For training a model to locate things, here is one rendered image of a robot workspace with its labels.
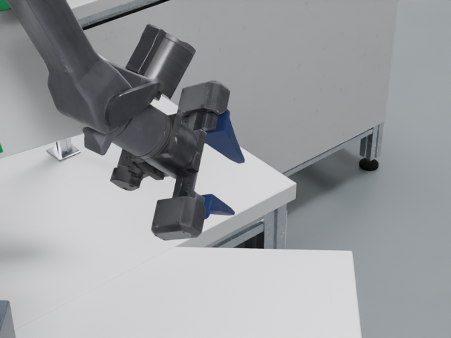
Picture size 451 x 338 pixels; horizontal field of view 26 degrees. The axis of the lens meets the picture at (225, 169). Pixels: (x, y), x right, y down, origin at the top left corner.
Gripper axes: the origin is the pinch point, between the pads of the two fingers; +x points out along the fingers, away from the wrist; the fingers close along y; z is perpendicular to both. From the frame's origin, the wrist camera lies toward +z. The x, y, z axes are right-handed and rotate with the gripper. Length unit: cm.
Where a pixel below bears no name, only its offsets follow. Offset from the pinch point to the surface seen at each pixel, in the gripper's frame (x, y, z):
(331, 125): 120, -77, 80
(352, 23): 102, -97, 64
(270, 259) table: 21.6, 2.0, 8.6
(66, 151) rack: 9.3, -13.9, 43.8
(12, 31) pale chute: -12.6, -20.7, 32.5
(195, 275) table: 14.1, 6.6, 14.7
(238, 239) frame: 27.0, -3.7, 20.1
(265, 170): 28.1, -15.5, 18.3
